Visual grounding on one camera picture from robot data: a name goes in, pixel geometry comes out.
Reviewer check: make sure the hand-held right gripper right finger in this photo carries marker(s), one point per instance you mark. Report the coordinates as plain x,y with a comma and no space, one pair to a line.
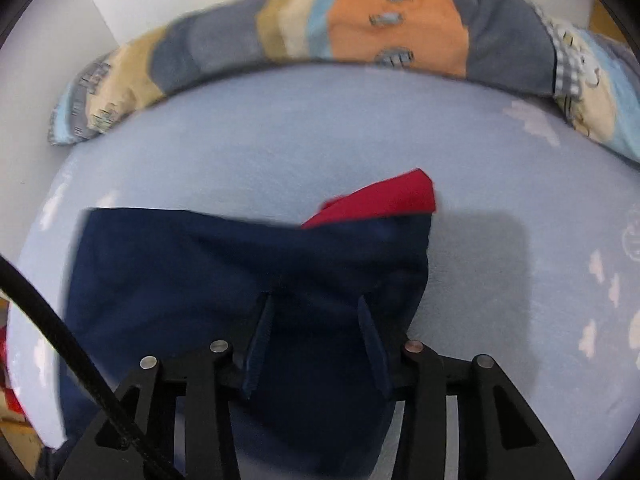
375,350

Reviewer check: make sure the red object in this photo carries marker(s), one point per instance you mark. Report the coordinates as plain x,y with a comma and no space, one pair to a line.
7,395

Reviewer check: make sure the navy shirt with red collar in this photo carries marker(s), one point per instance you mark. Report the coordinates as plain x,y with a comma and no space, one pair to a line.
175,270

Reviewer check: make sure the light blue bed sheet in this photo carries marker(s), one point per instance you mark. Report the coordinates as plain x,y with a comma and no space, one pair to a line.
300,125

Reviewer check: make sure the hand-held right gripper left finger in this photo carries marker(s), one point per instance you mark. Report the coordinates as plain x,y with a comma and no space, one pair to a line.
260,340

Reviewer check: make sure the patchwork quilt roll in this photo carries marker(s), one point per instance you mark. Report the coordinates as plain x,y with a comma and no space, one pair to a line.
400,25

